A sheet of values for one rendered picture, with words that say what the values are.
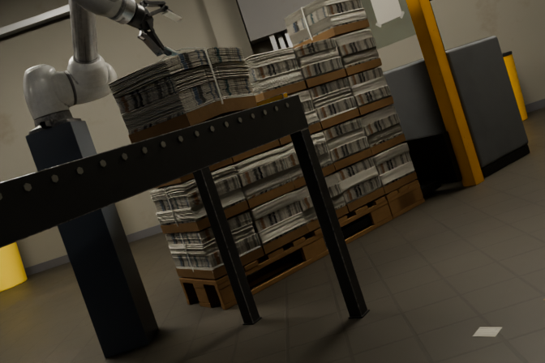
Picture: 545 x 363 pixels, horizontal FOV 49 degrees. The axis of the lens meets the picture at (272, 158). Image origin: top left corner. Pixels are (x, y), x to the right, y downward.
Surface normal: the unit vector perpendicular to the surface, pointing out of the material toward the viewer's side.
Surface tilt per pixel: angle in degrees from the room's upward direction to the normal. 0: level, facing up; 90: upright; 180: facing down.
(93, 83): 130
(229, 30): 90
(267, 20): 90
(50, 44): 90
